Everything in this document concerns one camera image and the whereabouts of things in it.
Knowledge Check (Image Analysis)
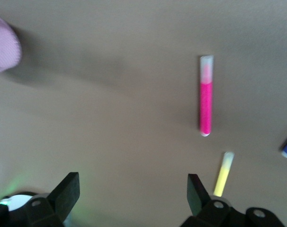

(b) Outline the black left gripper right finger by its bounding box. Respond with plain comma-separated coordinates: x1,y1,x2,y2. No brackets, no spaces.
180,173,286,227

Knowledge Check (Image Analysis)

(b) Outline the pink mesh cup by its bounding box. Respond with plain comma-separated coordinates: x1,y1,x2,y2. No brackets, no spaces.
0,12,23,76

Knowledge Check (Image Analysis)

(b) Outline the yellow marker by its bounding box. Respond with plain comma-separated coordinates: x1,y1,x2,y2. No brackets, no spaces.
212,151,235,197

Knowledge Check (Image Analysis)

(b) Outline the pink marker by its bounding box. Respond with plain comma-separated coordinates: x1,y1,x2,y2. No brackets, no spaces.
199,54,215,137

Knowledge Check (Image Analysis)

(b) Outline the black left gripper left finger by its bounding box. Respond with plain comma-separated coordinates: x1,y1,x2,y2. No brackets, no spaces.
0,172,80,227

